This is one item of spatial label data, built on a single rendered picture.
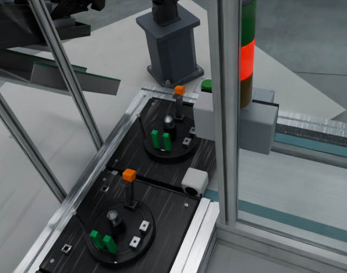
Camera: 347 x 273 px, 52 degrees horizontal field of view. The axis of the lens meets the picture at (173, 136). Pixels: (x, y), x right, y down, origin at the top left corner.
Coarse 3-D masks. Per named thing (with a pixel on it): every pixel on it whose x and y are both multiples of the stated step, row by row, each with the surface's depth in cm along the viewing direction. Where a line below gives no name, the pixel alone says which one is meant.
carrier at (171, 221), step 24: (96, 192) 78; (120, 192) 77; (144, 192) 76; (168, 192) 75; (72, 216) 74; (96, 216) 71; (120, 216) 67; (144, 216) 70; (168, 216) 71; (192, 216) 72; (72, 240) 71; (96, 240) 64; (120, 240) 67; (144, 240) 66; (168, 240) 68; (48, 264) 68; (72, 264) 67; (96, 264) 67; (120, 264) 65; (144, 264) 66; (168, 264) 65
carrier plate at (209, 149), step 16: (144, 112) 92; (160, 112) 92; (192, 112) 90; (144, 128) 89; (128, 144) 86; (208, 144) 83; (112, 160) 83; (128, 160) 82; (144, 160) 82; (192, 160) 80; (208, 160) 79; (144, 176) 79; (160, 176) 78; (176, 176) 78; (208, 176) 77
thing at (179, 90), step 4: (176, 88) 81; (180, 88) 81; (184, 88) 82; (176, 92) 82; (180, 92) 81; (184, 92) 83; (172, 96) 81; (176, 96) 80; (180, 96) 82; (176, 100) 83; (180, 100) 83; (176, 104) 84; (180, 104) 83; (176, 108) 84; (180, 108) 84; (176, 112) 85; (180, 112) 84; (180, 116) 85
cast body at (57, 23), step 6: (54, 0) 75; (60, 0) 75; (48, 6) 75; (54, 6) 74; (60, 18) 76; (66, 18) 77; (72, 18) 78; (54, 24) 76; (60, 24) 77; (66, 24) 78; (72, 24) 79
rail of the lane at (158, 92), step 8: (144, 88) 101; (152, 88) 100; (160, 88) 100; (168, 88) 99; (144, 96) 99; (152, 96) 98; (160, 96) 97; (168, 96) 97; (184, 96) 96; (192, 96) 96; (184, 104) 93; (192, 104) 92
